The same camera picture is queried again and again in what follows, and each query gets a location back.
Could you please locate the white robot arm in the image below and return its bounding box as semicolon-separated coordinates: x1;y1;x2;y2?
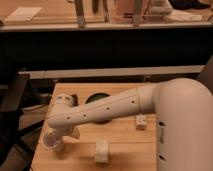
47;78;213;171

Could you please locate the green ceramic bowl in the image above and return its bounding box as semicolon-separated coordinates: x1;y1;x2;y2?
85;92;112;125

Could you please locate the white folded cloth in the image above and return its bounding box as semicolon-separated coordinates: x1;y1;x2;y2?
94;139;109;163

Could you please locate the black rectangular block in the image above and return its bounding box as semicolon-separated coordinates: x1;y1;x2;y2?
71;94;79;106

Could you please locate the white tube with label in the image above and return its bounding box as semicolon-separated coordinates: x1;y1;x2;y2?
136;115;147;130

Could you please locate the white paper on floor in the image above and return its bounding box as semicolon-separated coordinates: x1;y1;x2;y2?
5;7;41;22

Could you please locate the grey metal rail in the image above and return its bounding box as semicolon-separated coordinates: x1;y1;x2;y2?
20;65;204;79

